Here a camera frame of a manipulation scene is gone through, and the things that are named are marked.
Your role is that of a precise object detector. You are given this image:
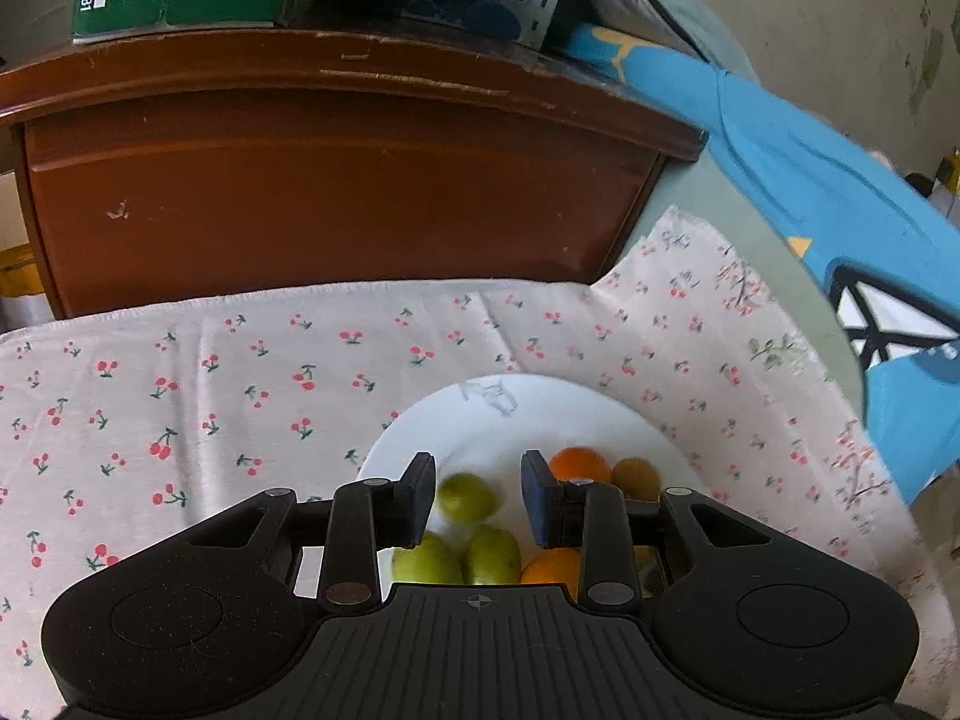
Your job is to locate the pear-shaped green jujube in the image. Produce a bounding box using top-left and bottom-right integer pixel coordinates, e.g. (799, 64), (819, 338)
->
(463, 523), (522, 586)

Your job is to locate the large green jujube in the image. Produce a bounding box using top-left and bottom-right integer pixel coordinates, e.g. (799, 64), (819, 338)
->
(391, 530), (464, 586)

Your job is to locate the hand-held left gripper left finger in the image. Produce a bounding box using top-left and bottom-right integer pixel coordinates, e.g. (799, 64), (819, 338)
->
(184, 452), (438, 611)

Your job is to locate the grey green pillow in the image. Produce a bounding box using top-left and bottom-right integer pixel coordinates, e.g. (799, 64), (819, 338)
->
(585, 0), (760, 83)

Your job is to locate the large orange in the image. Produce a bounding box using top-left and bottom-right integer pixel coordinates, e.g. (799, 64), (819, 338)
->
(519, 547), (584, 601)

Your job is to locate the small orange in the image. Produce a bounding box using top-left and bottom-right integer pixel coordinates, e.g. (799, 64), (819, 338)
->
(547, 447), (614, 485)

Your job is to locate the brown wooden headboard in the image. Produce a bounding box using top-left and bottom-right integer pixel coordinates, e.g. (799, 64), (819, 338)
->
(0, 28), (710, 320)

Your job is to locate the small round green jujube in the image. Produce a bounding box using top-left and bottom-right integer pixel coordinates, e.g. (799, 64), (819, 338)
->
(437, 472), (500, 524)

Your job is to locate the open cardboard box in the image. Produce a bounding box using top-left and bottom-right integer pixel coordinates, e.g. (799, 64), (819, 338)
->
(0, 172), (55, 332)

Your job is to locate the cherry print tablecloth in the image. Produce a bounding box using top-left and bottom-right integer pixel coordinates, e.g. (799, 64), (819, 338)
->
(0, 202), (960, 720)

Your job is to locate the pale green bed sheet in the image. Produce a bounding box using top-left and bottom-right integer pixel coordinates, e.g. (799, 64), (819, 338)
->
(615, 139), (867, 428)

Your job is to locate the brown kiwi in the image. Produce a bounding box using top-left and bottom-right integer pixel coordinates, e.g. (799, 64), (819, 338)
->
(611, 456), (662, 502)

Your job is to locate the blue blanket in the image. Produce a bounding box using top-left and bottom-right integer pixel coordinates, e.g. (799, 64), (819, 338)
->
(562, 22), (960, 507)

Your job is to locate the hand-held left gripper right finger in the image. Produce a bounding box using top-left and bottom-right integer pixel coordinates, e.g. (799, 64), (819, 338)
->
(520, 448), (777, 611)

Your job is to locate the white oval plate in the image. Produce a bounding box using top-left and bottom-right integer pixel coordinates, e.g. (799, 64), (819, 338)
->
(358, 373), (713, 601)

